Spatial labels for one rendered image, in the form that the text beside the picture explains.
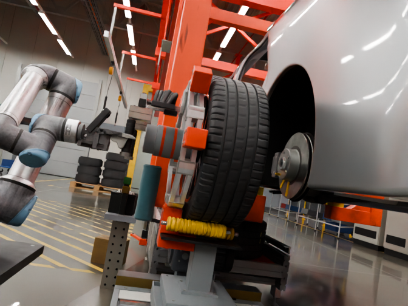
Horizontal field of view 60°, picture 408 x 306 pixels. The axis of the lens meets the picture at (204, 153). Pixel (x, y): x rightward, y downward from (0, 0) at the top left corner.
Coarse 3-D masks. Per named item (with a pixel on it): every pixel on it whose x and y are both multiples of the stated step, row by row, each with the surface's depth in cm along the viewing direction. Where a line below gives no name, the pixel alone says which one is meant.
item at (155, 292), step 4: (152, 284) 175; (156, 284) 178; (152, 288) 170; (156, 288) 174; (160, 288) 175; (152, 292) 167; (156, 292) 168; (160, 292) 169; (152, 296) 162; (156, 296) 163; (160, 296) 164; (152, 300) 159; (156, 300) 158; (160, 300) 159; (152, 304) 156; (156, 304) 153; (160, 304) 154
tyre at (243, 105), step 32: (224, 96) 136; (256, 96) 142; (224, 128) 130; (256, 128) 133; (224, 160) 128; (256, 160) 130; (192, 192) 141; (224, 192) 133; (256, 192) 134; (224, 224) 149
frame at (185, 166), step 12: (192, 96) 140; (192, 108) 134; (204, 108) 136; (180, 120) 178; (192, 120) 134; (180, 156) 131; (192, 156) 132; (168, 168) 180; (180, 168) 131; (192, 168) 132; (168, 180) 172; (168, 192) 167; (168, 204) 145; (180, 204) 145
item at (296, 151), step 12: (300, 132) 166; (288, 144) 177; (300, 144) 164; (312, 144) 157; (288, 156) 162; (300, 156) 161; (312, 156) 154; (288, 168) 160; (300, 168) 159; (288, 180) 167; (300, 180) 157; (288, 192) 167; (300, 192) 159
